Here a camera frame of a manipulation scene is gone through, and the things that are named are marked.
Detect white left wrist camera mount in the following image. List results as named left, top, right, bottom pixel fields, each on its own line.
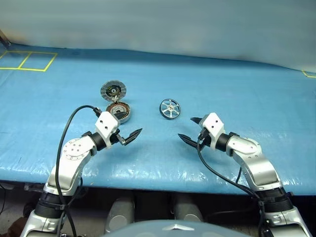
left=94, top=111, right=121, bottom=149

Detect blue plastic table cover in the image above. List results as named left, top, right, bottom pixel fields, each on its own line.
left=0, top=42, right=316, bottom=197

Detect finned silver motor cover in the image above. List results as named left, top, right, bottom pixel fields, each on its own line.
left=100, top=79, right=128, bottom=102

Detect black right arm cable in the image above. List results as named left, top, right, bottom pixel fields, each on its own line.
left=197, top=137, right=269, bottom=237

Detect copper wound motor stator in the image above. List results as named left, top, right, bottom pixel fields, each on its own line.
left=106, top=101, right=131, bottom=125

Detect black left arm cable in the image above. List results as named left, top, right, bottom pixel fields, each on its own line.
left=55, top=105, right=101, bottom=237

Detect grey rounded robot leg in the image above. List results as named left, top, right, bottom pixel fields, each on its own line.
left=104, top=197, right=135, bottom=234
left=172, top=196, right=204, bottom=223

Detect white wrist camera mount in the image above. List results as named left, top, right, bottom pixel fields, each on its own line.
left=200, top=112, right=226, bottom=152
left=94, top=111, right=121, bottom=149

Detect yellow tape double square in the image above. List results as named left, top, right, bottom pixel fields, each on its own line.
left=0, top=51, right=58, bottom=73

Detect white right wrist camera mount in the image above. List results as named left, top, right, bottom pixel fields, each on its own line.
left=200, top=112, right=226, bottom=152

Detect grey robot torso with emblem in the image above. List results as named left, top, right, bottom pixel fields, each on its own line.
left=100, top=219, right=217, bottom=237

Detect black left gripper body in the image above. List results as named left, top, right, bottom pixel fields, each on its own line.
left=108, top=130, right=127, bottom=147

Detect black-rimmed spoked wheel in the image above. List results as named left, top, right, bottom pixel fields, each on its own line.
left=158, top=98, right=182, bottom=121

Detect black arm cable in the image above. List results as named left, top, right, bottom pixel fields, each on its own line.
left=55, top=105, right=101, bottom=237
left=197, top=137, right=269, bottom=237

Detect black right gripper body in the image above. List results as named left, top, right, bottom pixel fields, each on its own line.
left=197, top=127, right=214, bottom=149

